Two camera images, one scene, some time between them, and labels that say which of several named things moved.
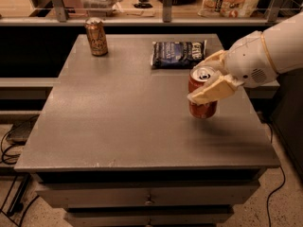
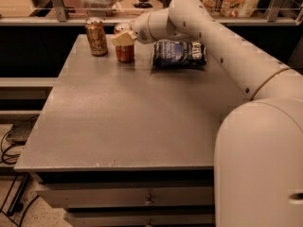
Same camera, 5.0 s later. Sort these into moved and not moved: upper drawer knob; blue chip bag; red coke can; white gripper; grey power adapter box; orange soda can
Moved: white gripper; red coke can
Not moved: grey power adapter box; upper drawer knob; orange soda can; blue chip bag
